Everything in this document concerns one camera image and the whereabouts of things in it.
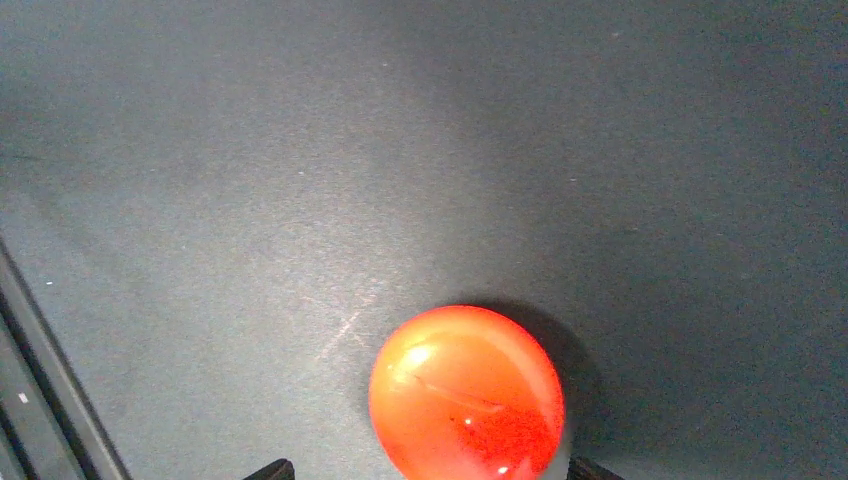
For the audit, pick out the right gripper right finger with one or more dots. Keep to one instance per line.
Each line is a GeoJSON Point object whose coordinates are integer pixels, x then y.
{"type": "Point", "coordinates": [581, 468]}

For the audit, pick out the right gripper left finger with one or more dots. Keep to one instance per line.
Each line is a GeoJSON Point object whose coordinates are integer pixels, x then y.
{"type": "Point", "coordinates": [280, 469]}

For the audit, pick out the orange round case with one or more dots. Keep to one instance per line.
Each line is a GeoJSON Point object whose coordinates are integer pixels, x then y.
{"type": "Point", "coordinates": [464, 392]}

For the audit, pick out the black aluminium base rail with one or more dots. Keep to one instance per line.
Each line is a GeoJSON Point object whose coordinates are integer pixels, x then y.
{"type": "Point", "coordinates": [49, 429]}

